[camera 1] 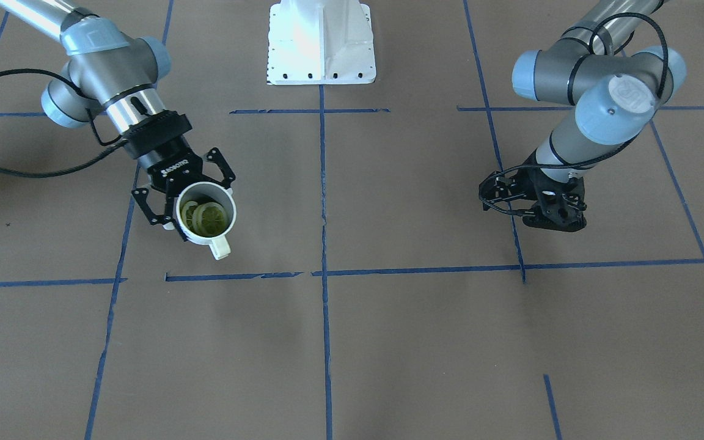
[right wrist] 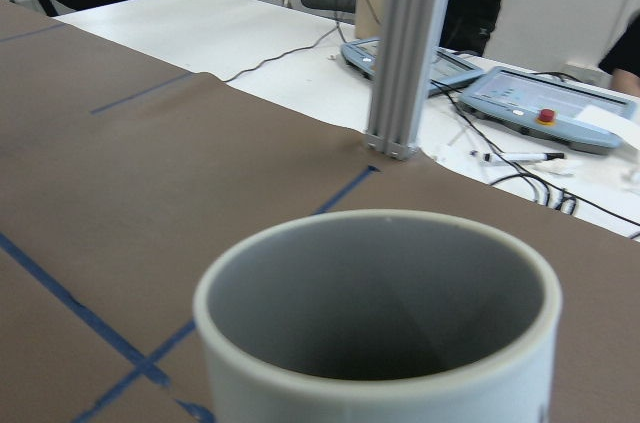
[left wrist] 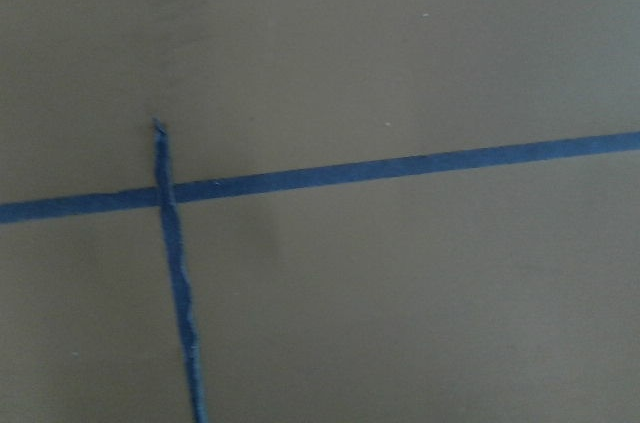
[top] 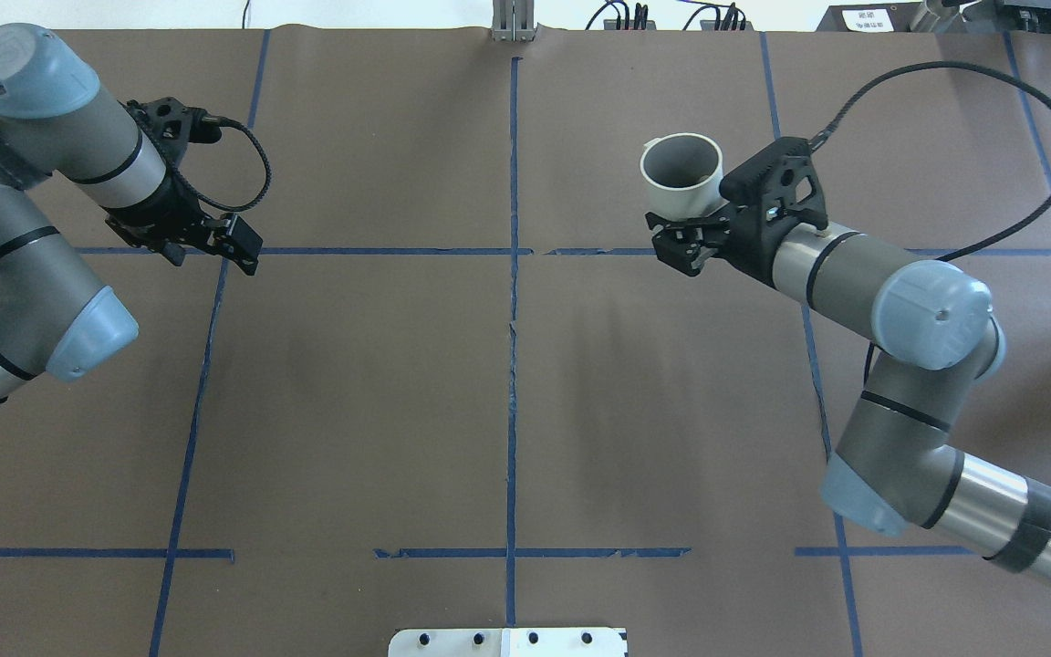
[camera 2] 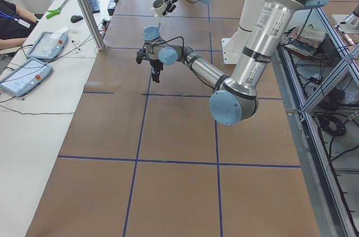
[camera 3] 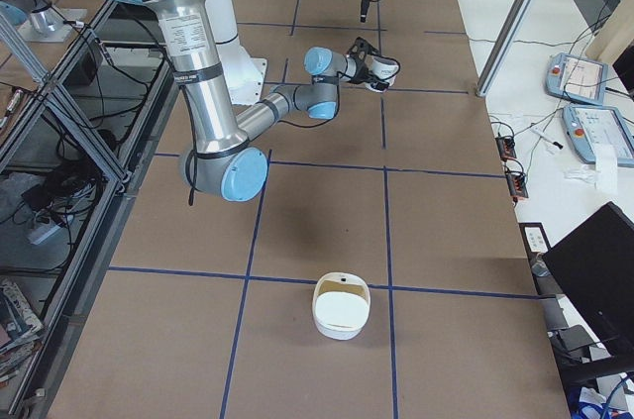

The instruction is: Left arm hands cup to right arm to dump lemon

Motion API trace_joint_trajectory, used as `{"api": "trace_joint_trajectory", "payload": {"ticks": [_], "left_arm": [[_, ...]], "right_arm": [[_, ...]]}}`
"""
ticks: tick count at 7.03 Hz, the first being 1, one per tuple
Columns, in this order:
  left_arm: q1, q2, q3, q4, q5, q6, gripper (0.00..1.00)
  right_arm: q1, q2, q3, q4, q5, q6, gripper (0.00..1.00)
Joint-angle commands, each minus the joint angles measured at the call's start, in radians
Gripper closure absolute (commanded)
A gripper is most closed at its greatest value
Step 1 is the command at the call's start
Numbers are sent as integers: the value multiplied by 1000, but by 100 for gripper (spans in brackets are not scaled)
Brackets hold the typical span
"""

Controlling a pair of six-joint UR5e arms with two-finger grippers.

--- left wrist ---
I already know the brown paper table cover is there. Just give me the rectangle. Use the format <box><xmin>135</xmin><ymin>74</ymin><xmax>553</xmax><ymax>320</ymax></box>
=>
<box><xmin>1</xmin><ymin>0</ymin><xmax>639</xmax><ymax>422</ymax></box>

